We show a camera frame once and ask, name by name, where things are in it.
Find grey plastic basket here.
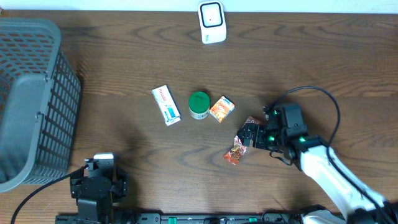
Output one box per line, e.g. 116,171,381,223
1,17,81,192

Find small orange box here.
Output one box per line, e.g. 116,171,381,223
210,96,235,123

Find black left camera cable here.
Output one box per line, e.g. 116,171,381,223
11,166,90,224

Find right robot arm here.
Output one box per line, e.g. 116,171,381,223
237,104,397,223

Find white Panadol box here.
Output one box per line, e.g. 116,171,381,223
152,85,181,126

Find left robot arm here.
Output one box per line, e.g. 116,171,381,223
70,158,128,223

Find black right camera cable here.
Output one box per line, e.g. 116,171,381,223
267,86,389,224

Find green lid jar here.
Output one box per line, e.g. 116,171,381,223
188,91,210,119

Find black camera cable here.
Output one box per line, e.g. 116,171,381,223
11,166,90,224
267,86,389,224

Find white barcode scanner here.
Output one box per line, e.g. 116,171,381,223
198,1,227,44

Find orange Topps candy bar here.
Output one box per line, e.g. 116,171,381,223
223,116,262,165

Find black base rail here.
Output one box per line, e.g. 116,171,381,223
55,212,303,224

